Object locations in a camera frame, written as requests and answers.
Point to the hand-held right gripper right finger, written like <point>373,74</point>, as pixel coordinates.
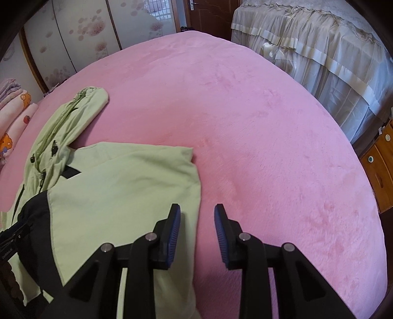
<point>219,228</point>

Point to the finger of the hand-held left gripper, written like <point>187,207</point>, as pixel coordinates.
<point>13,233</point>

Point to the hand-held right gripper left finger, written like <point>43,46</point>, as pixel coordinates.
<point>173,225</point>

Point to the light green black-trimmed jacket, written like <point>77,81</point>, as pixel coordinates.
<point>122,184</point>

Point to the pink plush bed blanket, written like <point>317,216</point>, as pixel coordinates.
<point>261,138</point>

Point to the pink cartoon printed quilt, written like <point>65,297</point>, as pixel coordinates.
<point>15,122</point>

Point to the folded purple quilt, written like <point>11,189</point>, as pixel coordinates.
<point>9,90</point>

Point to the wooden chest of drawers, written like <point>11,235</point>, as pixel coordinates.
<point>379,171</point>

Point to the floral sliding-door wardrobe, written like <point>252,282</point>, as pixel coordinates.
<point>86,33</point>

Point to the brown wooden door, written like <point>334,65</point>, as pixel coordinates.
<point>215,15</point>

